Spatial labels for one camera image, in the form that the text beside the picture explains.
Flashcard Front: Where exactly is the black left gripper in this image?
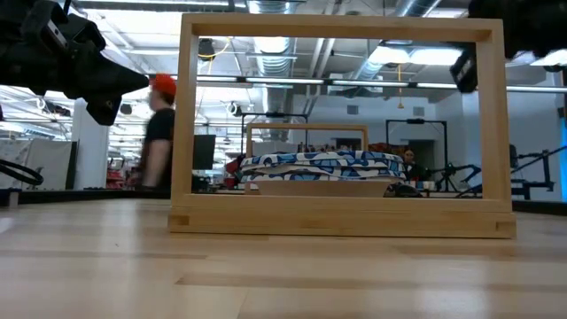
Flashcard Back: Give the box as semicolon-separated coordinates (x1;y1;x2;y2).
0;0;151;128

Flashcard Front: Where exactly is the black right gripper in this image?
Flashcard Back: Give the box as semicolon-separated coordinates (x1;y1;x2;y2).
449;0;567;94

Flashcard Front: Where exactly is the blue patterned paper plate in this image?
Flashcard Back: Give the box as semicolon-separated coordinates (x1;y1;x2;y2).
241;164;408;182
241;150;405;172

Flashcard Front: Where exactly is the wooden slatted shelf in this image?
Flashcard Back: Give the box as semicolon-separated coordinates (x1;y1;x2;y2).
167;12;518;240

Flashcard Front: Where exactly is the ceiling light panel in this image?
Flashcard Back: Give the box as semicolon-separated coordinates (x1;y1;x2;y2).
367;43;464;67

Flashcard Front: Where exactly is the person's red cap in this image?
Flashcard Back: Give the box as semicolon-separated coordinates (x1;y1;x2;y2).
150;73;178;97

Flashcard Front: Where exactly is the white column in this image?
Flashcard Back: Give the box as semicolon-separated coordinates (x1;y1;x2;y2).
72;97;111;191

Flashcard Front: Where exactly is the person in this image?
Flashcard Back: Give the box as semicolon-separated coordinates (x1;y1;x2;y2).
400;148;430;183
138;73;178;192

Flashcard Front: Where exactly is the grey partition panel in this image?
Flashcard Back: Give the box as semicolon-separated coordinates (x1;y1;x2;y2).
0;139;74;191

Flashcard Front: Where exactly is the black monitor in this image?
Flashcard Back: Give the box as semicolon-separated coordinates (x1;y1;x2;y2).
192;134;217;171

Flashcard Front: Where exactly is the black background robot rig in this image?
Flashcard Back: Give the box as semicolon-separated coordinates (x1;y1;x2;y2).
509;144;567;201

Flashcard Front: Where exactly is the long ceiling light strip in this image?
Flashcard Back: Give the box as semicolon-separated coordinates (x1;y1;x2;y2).
194;75;567;94

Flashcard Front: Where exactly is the black background station frame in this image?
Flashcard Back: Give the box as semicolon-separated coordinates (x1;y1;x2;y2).
384;118;449;178
240;112;310;154

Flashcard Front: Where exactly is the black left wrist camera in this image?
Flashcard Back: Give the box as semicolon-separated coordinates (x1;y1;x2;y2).
21;0;70;50

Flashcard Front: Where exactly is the black cable loop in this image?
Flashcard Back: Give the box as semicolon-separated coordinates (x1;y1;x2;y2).
0;158;45;187

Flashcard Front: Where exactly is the silver ceiling duct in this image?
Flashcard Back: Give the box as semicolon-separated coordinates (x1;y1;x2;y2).
250;0;296;129

